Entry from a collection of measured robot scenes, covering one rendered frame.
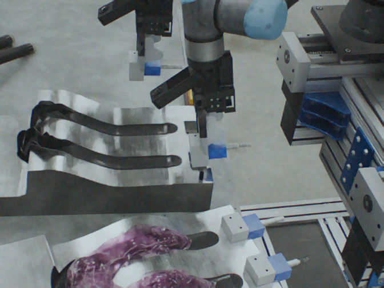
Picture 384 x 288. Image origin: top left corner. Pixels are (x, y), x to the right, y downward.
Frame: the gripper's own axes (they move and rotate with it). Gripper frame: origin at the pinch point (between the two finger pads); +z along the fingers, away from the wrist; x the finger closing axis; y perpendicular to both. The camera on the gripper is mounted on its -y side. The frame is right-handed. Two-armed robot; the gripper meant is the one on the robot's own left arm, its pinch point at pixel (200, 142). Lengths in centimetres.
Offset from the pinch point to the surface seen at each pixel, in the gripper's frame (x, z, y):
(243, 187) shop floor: 90, 86, 22
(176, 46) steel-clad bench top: 59, 6, -1
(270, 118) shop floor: 135, 83, 42
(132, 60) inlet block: 26.4, -7.7, -13.0
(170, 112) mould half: 16.7, 1.9, -5.6
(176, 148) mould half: 4.0, 3.7, -5.2
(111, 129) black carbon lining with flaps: 11.6, 1.6, -19.2
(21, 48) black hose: 50, -3, -43
